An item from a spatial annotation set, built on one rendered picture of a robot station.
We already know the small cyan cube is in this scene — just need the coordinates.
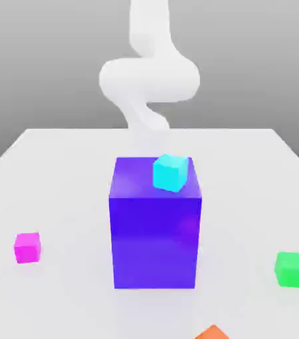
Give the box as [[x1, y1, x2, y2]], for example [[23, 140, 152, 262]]
[[152, 153, 189, 193]]

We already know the small magenta cube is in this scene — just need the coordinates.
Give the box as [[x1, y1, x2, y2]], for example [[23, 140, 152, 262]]
[[13, 232, 42, 265]]

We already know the small green cube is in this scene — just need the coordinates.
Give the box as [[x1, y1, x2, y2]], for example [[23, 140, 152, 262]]
[[273, 251, 299, 289]]

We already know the small orange cube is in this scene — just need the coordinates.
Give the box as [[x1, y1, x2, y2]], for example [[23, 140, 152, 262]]
[[194, 324, 230, 339]]

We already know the large purple box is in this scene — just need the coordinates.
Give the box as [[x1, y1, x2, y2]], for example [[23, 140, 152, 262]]
[[108, 156, 202, 290]]

